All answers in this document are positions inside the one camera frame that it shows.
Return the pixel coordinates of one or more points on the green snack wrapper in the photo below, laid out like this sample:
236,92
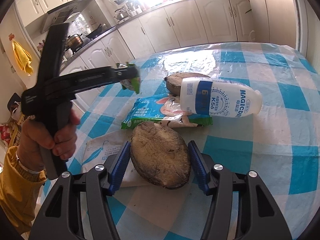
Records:
135,82

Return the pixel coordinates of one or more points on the white bottle blue label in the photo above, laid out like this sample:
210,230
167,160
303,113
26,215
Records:
225,97

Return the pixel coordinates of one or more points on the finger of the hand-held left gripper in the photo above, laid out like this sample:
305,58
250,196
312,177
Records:
123,73

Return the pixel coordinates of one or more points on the copper pot with lid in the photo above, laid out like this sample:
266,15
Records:
75,41

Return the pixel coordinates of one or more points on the steel kettle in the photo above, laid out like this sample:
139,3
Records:
121,15

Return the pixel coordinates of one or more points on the person's left hand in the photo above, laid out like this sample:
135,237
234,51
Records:
32,140

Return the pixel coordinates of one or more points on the white tall cabinet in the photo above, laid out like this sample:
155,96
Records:
270,10

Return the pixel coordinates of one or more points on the yellow hanging cloth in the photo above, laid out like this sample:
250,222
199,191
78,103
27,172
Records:
23,57

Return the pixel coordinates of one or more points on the white flat packet blue print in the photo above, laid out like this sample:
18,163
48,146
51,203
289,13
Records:
100,152

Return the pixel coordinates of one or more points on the orange wall hook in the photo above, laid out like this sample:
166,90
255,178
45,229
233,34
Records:
10,36

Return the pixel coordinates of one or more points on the yellow storage rack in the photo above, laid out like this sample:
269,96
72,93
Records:
10,120

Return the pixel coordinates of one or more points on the green wet wipes packet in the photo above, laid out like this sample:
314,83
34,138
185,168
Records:
147,110

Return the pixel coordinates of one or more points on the grey kitchen countertop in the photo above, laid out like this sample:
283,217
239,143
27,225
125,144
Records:
87,48

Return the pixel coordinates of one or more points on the brown taro root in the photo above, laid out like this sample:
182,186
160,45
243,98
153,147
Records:
160,155
175,82

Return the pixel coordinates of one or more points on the black wok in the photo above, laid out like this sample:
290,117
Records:
96,32

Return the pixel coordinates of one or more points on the range hood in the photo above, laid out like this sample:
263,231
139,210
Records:
62,15

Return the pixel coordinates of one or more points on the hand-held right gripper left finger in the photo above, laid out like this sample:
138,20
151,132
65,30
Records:
120,170

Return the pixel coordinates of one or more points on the person's left forearm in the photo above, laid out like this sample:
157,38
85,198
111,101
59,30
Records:
15,192

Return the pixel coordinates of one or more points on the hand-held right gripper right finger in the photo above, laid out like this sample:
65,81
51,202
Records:
198,170

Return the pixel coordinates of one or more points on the white kitchen base cabinets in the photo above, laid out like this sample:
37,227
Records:
187,22

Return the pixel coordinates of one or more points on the blue checkered tablecloth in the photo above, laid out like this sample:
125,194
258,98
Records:
250,167

